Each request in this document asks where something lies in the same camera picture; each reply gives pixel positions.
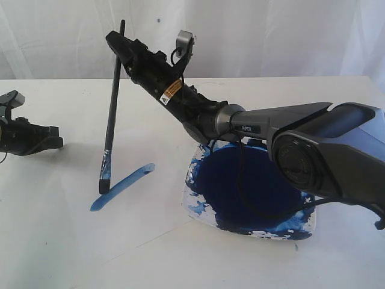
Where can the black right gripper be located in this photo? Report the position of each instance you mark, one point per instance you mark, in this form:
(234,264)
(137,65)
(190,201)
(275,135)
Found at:
(147,69)

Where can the white square paint plate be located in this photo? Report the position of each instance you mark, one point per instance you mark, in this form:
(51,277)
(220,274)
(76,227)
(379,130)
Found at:
(230,188)

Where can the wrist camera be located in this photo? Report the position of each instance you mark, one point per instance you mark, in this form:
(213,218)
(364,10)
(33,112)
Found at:
(9,101)
(182,53)

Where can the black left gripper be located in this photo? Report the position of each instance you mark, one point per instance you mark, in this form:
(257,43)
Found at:
(19,137)

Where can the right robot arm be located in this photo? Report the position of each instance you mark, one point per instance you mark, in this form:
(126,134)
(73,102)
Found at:
(333,152)

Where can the white paper sheet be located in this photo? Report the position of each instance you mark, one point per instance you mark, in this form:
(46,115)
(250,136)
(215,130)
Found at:
(144,201)

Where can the black paintbrush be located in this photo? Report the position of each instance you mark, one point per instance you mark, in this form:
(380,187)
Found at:
(105,170)

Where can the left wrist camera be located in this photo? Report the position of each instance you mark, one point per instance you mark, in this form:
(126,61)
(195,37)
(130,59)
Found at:
(9,101)

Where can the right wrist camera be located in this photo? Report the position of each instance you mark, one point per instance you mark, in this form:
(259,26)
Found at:
(182,53)

